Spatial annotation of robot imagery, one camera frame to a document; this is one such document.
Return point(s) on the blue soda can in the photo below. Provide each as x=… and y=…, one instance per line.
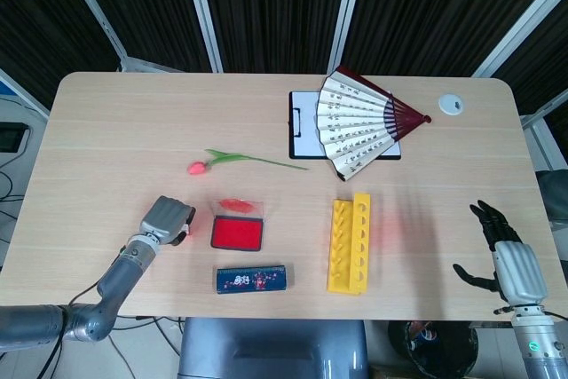
x=425, y=335

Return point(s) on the transparent ink pad lid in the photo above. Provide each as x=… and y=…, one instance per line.
x=242, y=205

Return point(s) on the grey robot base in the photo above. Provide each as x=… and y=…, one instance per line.
x=270, y=348

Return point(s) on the dark partition screen panel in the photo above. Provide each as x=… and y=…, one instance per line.
x=40, y=33
x=541, y=55
x=275, y=10
x=435, y=10
x=142, y=6

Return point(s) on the yellow test tube rack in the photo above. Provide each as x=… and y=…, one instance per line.
x=350, y=246

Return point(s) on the dark blue printed box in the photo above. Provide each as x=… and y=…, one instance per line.
x=253, y=280

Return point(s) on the artificial pink tulip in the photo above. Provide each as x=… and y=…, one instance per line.
x=197, y=168

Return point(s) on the black clipboard with white paper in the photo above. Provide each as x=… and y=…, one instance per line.
x=306, y=130

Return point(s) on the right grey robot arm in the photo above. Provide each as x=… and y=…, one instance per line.
x=539, y=343

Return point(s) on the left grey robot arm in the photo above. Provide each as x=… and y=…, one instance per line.
x=120, y=277

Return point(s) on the black monitor device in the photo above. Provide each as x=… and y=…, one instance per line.
x=11, y=138

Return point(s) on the red ink pad black case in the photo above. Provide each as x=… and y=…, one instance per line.
x=237, y=233

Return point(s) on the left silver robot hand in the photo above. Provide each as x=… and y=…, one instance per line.
x=166, y=219

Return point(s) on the calligraphy folding fan maroon ribs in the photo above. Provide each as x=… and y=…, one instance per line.
x=355, y=126

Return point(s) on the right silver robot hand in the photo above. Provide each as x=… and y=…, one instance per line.
x=519, y=268

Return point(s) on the black trash bin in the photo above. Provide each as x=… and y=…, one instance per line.
x=444, y=352

